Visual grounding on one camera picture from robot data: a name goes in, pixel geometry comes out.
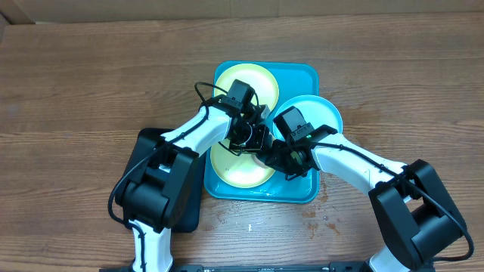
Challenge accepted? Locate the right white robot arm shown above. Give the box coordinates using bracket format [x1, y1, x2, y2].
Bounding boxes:
[258, 125, 474, 271]

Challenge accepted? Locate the yellow-rimmed plate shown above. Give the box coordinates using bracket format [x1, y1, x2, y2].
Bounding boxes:
[215, 63, 279, 111]
[210, 144, 275, 188]

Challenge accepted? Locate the teal plastic tray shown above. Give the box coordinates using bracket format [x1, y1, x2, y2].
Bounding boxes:
[204, 60, 319, 203]

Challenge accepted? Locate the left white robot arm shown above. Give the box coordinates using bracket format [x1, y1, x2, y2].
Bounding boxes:
[107, 103, 270, 271]

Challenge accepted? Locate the black plastic tray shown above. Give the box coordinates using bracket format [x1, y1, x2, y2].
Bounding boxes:
[114, 128, 206, 233]

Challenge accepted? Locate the light blue plate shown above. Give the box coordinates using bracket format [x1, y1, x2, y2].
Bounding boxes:
[275, 94, 343, 134]

